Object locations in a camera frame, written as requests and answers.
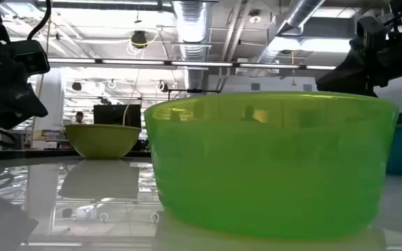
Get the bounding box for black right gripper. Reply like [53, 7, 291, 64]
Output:
[315, 15, 402, 98]

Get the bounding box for white column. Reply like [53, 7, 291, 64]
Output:
[29, 68, 66, 151]

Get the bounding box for person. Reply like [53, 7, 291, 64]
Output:
[72, 111, 87, 126]

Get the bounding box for yellow-green bowl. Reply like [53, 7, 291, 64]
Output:
[64, 123, 142, 160]

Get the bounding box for black monitor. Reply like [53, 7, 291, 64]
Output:
[93, 104, 142, 129]

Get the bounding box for translucent green plastic bowl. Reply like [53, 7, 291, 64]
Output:
[143, 91, 400, 241]

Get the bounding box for black ceiling dome fixture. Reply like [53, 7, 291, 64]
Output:
[130, 30, 149, 49]

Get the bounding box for long overhead light bar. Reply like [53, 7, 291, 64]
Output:
[46, 57, 338, 71]

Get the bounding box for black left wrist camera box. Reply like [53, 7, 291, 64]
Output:
[10, 39, 51, 77]

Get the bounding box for silver slanted ventilation duct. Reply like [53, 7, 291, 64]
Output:
[255, 0, 327, 76]

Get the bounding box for silver ribbed ventilation duct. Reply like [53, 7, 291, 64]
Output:
[172, 0, 213, 90]

